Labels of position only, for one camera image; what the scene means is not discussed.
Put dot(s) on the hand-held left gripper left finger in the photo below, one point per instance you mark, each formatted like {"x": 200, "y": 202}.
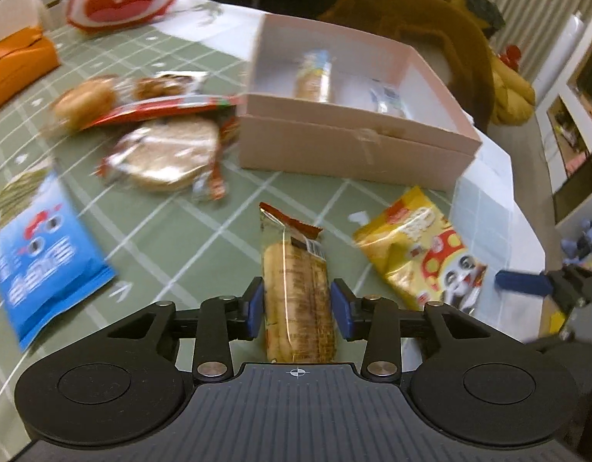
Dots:
{"x": 255, "y": 307}

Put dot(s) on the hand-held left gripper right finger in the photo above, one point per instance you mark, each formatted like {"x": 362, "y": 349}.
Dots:
{"x": 339, "y": 309}

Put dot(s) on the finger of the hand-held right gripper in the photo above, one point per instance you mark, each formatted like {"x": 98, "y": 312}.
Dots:
{"x": 522, "y": 281}

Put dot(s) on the clear biscuit packet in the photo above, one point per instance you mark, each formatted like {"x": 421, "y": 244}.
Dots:
{"x": 296, "y": 284}

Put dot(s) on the yellow cartoon snack packet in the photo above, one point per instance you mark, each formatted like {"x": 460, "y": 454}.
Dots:
{"x": 411, "y": 240}

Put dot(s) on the pink cardboard box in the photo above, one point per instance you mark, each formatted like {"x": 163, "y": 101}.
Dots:
{"x": 324, "y": 149}

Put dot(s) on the long red snack packet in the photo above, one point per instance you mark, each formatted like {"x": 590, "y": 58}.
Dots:
{"x": 151, "y": 110}

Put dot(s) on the blue toy figure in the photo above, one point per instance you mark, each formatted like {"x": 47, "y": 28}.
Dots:
{"x": 584, "y": 238}

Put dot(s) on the white shelf unit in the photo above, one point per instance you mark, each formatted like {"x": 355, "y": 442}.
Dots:
{"x": 575, "y": 120}

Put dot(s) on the round cake packet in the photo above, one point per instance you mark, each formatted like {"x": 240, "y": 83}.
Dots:
{"x": 170, "y": 149}

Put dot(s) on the yellow upholstered seat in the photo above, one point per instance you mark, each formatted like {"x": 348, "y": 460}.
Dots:
{"x": 512, "y": 91}

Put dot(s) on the clear packet inside box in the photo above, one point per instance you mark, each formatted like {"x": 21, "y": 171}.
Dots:
{"x": 387, "y": 98}

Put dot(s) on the blue snack packet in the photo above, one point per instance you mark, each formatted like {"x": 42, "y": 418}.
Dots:
{"x": 40, "y": 260}

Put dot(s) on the biscuit packet with blue top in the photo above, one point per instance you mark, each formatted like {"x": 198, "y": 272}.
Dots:
{"x": 315, "y": 74}

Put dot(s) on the small cookie packet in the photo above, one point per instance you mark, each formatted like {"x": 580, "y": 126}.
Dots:
{"x": 156, "y": 87}

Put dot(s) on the wrapped bread bun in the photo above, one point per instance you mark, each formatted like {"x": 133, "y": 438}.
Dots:
{"x": 84, "y": 101}

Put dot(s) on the dark green cushion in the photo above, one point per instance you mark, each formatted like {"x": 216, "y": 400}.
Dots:
{"x": 474, "y": 2}

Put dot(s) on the orange tissue box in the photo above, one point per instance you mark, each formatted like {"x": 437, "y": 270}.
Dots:
{"x": 16, "y": 67}

